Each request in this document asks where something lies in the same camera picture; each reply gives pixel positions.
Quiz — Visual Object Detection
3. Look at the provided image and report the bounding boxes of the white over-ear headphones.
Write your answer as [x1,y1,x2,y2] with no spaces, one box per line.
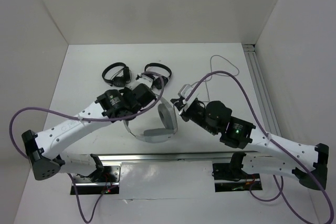
[123,97,178,144]

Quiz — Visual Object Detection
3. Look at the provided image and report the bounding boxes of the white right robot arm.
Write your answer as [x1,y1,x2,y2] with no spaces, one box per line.
[170,98,329,190]

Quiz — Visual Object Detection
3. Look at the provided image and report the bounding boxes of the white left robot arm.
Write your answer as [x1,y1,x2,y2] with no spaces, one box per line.
[22,84,156,182]

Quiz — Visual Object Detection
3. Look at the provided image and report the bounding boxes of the black headphones with silver band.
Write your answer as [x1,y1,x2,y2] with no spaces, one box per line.
[101,62,132,88]

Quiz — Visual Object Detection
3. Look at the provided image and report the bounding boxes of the black headphones with thin band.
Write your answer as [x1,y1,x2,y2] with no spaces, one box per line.
[142,62,172,90]

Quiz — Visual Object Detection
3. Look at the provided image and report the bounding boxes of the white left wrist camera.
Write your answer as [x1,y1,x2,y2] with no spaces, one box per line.
[135,73,154,89]

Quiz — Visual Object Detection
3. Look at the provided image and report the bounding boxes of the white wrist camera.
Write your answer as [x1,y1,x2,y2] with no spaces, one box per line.
[178,84,199,111]
[135,73,154,89]

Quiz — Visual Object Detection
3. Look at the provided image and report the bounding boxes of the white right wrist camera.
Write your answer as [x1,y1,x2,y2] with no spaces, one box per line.
[178,84,199,111]

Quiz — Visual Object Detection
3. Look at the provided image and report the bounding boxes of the aluminium front rail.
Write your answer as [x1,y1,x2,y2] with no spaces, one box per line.
[96,151,257,165]

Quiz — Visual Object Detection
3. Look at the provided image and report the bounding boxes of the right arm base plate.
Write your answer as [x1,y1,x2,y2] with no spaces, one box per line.
[212,163,263,193]

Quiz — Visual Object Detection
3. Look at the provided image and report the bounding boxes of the aluminium side rail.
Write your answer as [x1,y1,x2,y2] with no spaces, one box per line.
[242,45,282,136]

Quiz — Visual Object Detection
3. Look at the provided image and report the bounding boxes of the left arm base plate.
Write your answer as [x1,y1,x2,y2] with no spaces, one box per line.
[73,163,121,195]

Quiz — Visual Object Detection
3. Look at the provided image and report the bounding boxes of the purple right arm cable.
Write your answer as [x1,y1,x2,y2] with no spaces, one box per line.
[183,70,333,224]

